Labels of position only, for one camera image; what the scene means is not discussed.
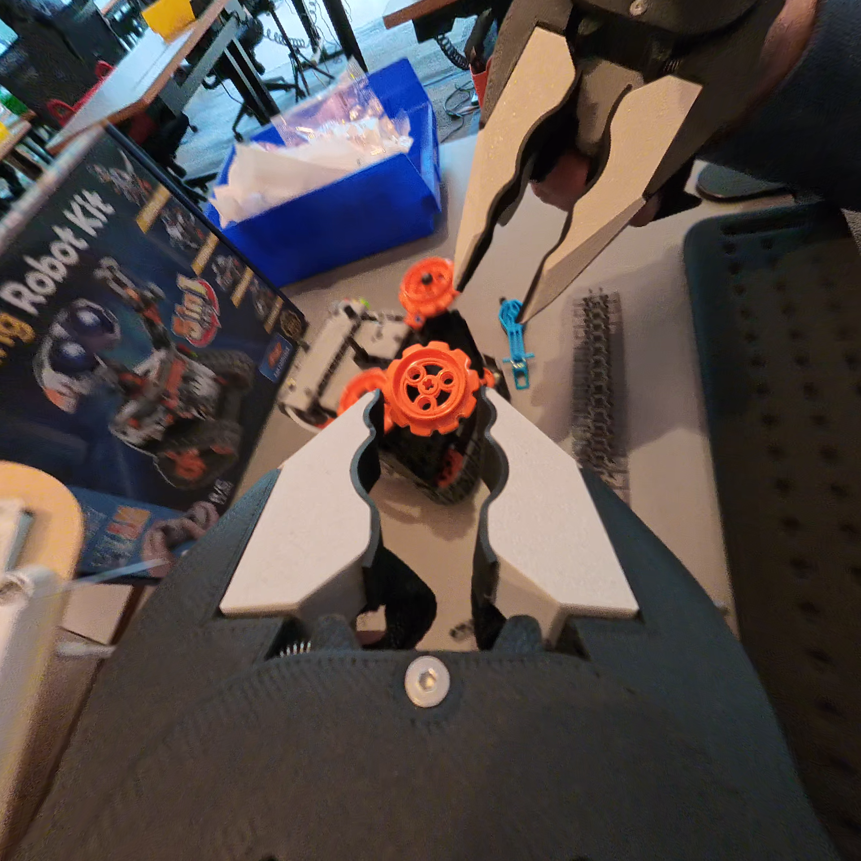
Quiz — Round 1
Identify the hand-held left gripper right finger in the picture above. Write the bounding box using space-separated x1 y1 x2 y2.
471 395 641 644

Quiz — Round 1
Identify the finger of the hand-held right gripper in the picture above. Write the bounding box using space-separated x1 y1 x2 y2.
518 74 707 324
452 25 585 291

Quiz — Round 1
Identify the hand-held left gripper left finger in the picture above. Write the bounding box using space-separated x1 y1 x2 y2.
220 397 384 640

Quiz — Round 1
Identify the orange gear wheel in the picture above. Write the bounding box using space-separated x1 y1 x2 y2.
399 257 461 325
381 342 487 435

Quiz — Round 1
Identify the grey toy robot vehicle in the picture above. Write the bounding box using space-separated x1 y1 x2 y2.
276 299 512 505

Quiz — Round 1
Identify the teal plastic wrench tool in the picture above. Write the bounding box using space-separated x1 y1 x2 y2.
497 298 536 392

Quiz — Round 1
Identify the blue plastic bin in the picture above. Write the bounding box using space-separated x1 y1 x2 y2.
206 57 445 290

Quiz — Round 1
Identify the black chair armrest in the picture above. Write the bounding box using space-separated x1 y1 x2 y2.
696 162 797 205

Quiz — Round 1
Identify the black dimpled mat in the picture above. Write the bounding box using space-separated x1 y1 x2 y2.
683 202 861 861

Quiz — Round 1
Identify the robot kit box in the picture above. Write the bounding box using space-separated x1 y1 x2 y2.
0 124 310 579

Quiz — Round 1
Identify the white book stand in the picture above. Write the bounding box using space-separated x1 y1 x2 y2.
0 505 176 835

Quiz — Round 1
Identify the yellow storage bin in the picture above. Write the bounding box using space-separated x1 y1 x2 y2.
142 0 203 39

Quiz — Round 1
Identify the long wooden table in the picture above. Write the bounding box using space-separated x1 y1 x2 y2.
52 0 230 149

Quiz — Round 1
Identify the grey track chain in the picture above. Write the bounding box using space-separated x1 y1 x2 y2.
571 288 636 488

